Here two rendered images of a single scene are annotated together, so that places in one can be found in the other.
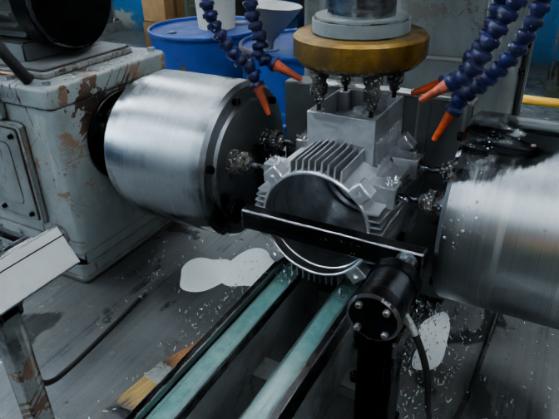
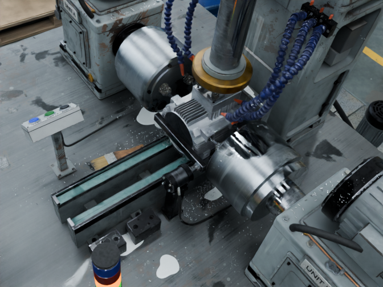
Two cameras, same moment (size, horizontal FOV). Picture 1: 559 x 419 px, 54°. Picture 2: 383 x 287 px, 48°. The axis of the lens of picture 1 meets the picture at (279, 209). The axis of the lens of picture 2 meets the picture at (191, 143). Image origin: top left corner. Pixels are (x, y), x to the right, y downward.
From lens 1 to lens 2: 0.79 m
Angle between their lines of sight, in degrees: 25
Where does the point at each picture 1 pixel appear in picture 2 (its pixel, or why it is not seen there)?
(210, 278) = (150, 119)
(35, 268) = (67, 120)
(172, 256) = not seen: hidden behind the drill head
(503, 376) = (235, 215)
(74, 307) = (90, 110)
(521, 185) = (235, 164)
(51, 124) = (97, 38)
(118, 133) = (121, 56)
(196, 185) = (142, 95)
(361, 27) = (213, 73)
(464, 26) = not seen: hidden behind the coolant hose
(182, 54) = not seen: outside the picture
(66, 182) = (98, 61)
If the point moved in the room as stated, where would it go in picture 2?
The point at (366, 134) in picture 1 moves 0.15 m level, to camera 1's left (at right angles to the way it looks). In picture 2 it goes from (209, 108) to (165, 91)
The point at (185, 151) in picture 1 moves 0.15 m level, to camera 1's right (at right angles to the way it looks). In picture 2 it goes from (141, 81) to (183, 97)
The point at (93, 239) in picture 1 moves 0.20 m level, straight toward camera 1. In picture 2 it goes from (106, 83) to (98, 123)
